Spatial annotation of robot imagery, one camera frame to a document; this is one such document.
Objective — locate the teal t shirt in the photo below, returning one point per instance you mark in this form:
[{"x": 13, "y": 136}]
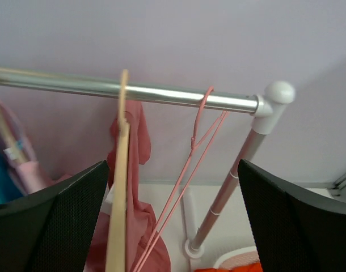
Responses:
[{"x": 8, "y": 190}]

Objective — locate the pink wire hanger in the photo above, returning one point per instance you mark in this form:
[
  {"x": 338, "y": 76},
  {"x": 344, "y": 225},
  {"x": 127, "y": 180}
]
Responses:
[{"x": 179, "y": 188}]

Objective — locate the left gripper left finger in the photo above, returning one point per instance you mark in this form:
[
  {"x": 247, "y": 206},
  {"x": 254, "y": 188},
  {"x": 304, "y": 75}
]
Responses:
[{"x": 52, "y": 229}]

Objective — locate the light pink t shirt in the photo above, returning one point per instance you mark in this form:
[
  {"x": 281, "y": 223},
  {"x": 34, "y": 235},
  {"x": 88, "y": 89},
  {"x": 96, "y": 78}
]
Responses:
[{"x": 24, "y": 168}]

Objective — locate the orange t shirt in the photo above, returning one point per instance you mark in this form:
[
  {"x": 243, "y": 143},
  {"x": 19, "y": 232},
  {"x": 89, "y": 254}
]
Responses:
[{"x": 254, "y": 267}]

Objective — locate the metal clothes rack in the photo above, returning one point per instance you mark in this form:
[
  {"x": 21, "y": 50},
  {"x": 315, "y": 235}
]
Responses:
[{"x": 67, "y": 119}]

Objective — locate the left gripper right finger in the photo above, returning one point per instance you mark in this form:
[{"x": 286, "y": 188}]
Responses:
[{"x": 294, "y": 228}]

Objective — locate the white perforated plastic basket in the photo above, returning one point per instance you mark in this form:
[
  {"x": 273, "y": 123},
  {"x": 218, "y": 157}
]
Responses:
[{"x": 238, "y": 257}]

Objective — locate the beige wooden hanger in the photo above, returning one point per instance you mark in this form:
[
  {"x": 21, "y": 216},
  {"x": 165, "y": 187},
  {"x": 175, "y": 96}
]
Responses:
[{"x": 115, "y": 258}]

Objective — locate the dusty rose t shirt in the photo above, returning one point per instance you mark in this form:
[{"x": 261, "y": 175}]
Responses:
[{"x": 140, "y": 216}]

